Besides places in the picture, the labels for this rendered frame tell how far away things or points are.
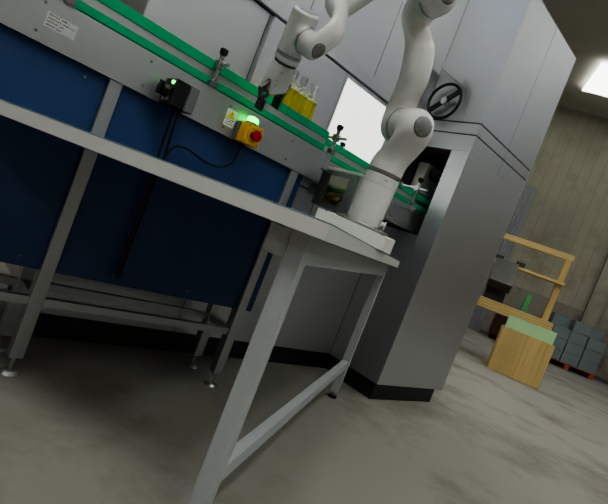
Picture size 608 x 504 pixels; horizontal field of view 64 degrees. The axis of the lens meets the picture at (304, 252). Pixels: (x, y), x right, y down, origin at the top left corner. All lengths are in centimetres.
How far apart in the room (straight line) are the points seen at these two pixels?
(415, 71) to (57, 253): 124
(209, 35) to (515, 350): 509
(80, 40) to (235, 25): 75
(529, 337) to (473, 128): 385
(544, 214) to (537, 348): 648
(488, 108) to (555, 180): 979
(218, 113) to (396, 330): 150
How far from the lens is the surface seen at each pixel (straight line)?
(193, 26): 203
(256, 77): 213
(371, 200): 164
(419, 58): 171
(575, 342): 1157
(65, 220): 159
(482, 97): 283
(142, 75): 161
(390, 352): 266
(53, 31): 154
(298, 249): 95
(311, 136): 199
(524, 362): 625
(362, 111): 255
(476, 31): 308
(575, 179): 1261
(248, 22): 216
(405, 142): 162
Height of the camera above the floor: 72
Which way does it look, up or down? 2 degrees down
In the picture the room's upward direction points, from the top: 21 degrees clockwise
